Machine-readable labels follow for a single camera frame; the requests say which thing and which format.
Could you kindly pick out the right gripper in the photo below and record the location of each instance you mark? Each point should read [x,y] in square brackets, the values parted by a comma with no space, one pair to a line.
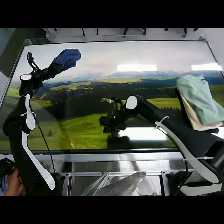
[112,122]

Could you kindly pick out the blue shirt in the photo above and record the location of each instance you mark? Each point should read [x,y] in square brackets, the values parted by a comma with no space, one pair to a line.
[68,57]

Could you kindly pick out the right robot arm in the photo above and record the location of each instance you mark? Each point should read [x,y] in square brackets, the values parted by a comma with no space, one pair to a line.
[186,136]

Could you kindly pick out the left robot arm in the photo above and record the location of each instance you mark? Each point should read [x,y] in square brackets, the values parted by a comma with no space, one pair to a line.
[16,133]

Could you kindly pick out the person's hand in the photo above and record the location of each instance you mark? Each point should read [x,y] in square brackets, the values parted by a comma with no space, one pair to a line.
[14,184]

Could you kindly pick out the beige garment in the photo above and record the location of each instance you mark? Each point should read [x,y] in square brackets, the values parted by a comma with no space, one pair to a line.
[197,124]

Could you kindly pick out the light green garment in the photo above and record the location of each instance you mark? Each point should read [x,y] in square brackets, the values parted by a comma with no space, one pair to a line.
[200,96]

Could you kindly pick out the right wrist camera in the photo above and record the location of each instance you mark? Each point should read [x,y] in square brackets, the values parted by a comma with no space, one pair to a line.
[116,105]

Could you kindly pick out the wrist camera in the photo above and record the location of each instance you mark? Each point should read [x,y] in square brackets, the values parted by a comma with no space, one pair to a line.
[116,105]
[30,57]

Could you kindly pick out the silver frame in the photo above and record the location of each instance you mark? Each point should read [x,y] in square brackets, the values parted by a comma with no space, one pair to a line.
[100,160]

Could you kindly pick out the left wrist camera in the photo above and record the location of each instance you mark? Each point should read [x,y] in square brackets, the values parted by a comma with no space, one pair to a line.
[30,57]

